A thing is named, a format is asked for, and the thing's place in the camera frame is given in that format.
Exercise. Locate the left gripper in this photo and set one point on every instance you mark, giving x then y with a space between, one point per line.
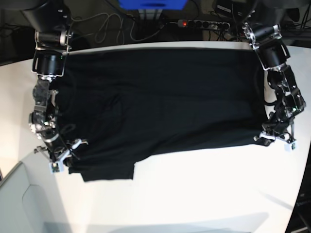
274 129

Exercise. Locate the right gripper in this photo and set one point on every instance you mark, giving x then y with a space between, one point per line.
56 149

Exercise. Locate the black T-shirt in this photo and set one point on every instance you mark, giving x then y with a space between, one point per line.
131 104

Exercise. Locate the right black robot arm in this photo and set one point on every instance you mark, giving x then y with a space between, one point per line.
52 22

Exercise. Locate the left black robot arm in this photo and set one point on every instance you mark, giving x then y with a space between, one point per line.
260 23

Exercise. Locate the grey power strip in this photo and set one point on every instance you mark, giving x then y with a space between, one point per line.
204 25

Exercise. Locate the blue box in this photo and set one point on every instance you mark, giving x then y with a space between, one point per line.
152 4

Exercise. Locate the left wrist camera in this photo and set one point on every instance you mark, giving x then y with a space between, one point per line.
290 146

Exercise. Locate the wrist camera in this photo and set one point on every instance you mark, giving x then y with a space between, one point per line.
290 146
56 167

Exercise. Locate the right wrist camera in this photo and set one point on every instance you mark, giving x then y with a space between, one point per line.
56 167

